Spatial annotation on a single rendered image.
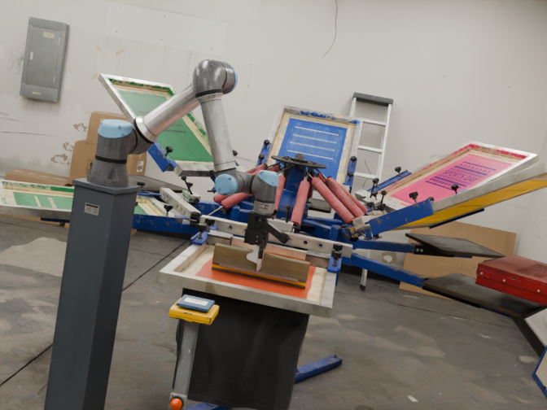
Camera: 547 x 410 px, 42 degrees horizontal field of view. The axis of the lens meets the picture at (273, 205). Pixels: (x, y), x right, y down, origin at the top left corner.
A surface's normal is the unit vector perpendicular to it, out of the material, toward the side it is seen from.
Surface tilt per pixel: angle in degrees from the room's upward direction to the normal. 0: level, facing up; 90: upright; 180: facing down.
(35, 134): 90
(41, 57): 90
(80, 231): 90
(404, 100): 90
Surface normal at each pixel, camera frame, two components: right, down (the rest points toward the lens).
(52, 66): -0.12, 0.14
